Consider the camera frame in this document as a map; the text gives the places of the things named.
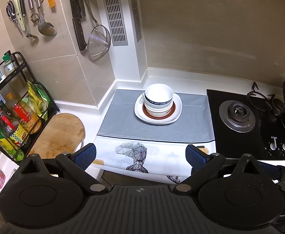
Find red capped sauce bottle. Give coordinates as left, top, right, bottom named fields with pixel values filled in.
left=0, top=107, right=20, bottom=137

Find yellow capped green bottle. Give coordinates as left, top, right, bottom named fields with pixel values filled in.
left=0, top=121, right=26, bottom=161

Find red labelled sauce bottle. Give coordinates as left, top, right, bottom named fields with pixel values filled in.
left=13, top=103, right=42, bottom=134

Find grey and white printed mat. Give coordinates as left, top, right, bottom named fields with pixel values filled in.
left=91, top=89, right=217, bottom=184

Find wide metal vent grille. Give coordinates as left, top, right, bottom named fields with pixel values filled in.
left=101, top=0, right=129, bottom=46

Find steel serving spoon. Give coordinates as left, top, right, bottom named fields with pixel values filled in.
left=33, top=0, right=57, bottom=36

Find black gas cooktop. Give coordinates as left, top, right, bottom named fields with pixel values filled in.
left=207, top=89, right=285, bottom=160

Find black kitchen scissors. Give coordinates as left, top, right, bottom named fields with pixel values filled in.
left=6, top=1, right=18, bottom=23

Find black cast iron pan support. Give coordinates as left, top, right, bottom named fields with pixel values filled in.
left=246, top=81, right=285, bottom=117

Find cleaver with dark wooden handle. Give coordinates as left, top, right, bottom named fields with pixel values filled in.
left=68, top=0, right=87, bottom=51

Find green capped dark bottle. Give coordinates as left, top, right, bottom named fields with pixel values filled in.
left=0, top=100, right=15, bottom=120

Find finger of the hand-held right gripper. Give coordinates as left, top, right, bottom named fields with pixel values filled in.
left=257, top=161, right=285, bottom=183

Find black metal storage rack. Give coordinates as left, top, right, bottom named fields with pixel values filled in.
left=0, top=51, right=60, bottom=162

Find black handled steel utensil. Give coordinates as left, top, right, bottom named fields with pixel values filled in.
left=19, top=0, right=38, bottom=39

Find green lidded spice jar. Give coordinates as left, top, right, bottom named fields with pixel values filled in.
left=3, top=52, right=17, bottom=72

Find round wooden cutting board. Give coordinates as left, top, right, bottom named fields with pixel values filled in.
left=28, top=113, right=86, bottom=160

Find brown round plate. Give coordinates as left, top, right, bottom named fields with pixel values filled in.
left=142, top=100, right=176, bottom=120

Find silver gas burner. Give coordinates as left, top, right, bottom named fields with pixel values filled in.
left=219, top=100, right=256, bottom=133

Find steel mesh strainer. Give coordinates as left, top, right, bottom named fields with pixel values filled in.
left=83, top=0, right=111, bottom=61

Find orange capped oil bottle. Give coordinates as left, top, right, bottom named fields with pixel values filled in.
left=5, top=92, right=23, bottom=117

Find yellow green snack bag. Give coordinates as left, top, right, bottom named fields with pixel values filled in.
left=27, top=80, right=53, bottom=122

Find plain white bowl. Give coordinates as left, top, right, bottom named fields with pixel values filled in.
left=144, top=104, right=174, bottom=118

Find narrow metal vent grille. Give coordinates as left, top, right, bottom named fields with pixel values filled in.
left=128, top=0, right=142, bottom=42

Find white bowl with blue pattern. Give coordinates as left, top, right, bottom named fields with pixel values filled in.
left=144, top=83, right=174, bottom=108

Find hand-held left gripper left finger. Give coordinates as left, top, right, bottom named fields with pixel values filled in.
left=22, top=143, right=109, bottom=195

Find pale green handled peeler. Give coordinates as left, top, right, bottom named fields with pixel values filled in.
left=13, top=0, right=27, bottom=36

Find steel handled opener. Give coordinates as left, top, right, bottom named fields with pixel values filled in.
left=25, top=0, right=40, bottom=24

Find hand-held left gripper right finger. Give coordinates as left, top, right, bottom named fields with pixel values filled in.
left=175, top=144, right=264, bottom=195

